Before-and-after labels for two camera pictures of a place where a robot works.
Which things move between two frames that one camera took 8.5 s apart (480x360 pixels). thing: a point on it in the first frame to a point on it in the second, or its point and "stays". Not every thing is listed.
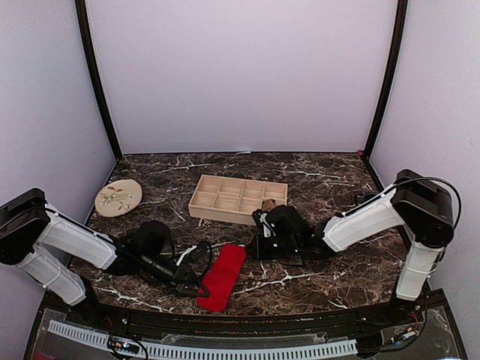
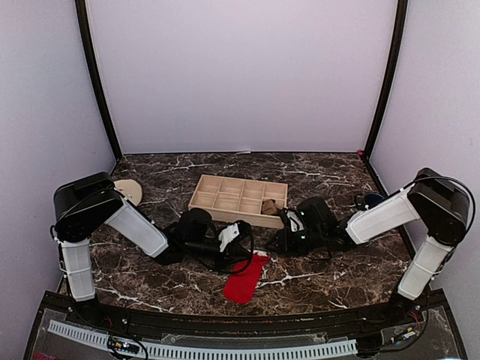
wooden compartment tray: (234, 199) stays
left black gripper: (183, 281) to (234, 253)
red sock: (220, 279) to (239, 286)
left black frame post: (85, 40) stays
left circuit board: (119, 344) stays
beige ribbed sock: (268, 204) stays
